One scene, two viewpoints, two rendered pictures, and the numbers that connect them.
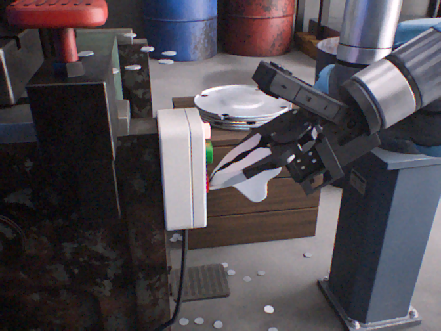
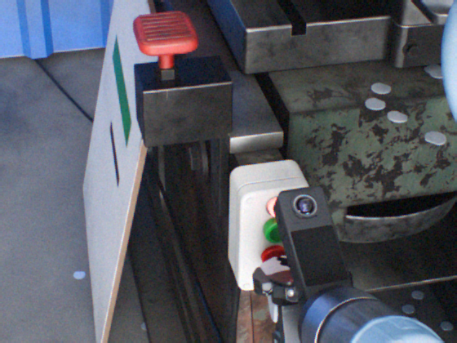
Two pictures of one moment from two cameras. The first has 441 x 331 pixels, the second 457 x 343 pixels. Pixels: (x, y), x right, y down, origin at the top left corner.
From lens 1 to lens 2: 0.88 m
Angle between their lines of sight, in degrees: 71
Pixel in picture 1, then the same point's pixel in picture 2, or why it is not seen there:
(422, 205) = not seen: outside the picture
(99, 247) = (226, 231)
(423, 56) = (340, 322)
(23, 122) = not seen: hidden behind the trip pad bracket
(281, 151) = (261, 278)
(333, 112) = (299, 293)
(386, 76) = (324, 306)
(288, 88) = (280, 224)
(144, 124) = (262, 159)
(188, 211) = (233, 258)
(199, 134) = (240, 196)
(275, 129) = not seen: hidden behind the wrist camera
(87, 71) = (173, 80)
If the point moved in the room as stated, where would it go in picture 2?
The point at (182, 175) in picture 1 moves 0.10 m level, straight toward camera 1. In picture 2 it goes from (233, 221) to (139, 229)
